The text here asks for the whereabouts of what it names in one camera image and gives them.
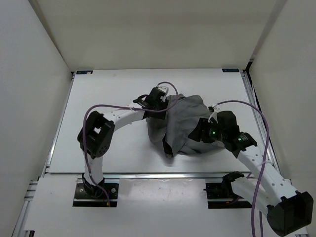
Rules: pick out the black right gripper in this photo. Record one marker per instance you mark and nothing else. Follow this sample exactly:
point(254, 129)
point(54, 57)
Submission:
point(198, 135)

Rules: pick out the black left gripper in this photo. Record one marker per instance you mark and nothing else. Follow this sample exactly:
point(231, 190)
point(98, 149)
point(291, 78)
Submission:
point(161, 115)

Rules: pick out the grey pleated skirt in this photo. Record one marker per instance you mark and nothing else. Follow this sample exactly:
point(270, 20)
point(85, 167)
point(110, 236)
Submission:
point(170, 135)

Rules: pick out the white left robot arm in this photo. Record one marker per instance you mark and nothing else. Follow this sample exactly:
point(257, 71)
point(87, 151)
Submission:
point(97, 131)

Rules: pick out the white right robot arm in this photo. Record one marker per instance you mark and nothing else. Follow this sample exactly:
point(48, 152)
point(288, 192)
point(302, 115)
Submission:
point(286, 209)

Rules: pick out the blue label right corner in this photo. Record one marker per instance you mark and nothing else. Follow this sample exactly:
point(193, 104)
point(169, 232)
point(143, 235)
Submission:
point(230, 70)

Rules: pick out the blue label corner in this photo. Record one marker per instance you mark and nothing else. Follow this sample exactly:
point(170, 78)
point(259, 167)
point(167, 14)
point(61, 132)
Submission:
point(84, 72)
point(230, 70)

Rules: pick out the blue label left corner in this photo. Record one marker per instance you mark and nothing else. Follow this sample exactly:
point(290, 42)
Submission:
point(84, 72)

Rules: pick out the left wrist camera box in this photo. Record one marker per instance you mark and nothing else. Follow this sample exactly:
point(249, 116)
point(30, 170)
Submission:
point(163, 91)

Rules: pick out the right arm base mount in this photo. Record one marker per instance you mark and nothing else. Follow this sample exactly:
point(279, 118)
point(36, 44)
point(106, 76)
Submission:
point(221, 196)

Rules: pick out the aluminium frame rail right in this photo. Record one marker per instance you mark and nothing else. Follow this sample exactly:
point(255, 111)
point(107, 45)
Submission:
point(260, 123)

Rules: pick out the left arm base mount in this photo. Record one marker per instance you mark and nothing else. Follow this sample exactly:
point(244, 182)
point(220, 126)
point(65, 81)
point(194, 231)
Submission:
point(95, 197)

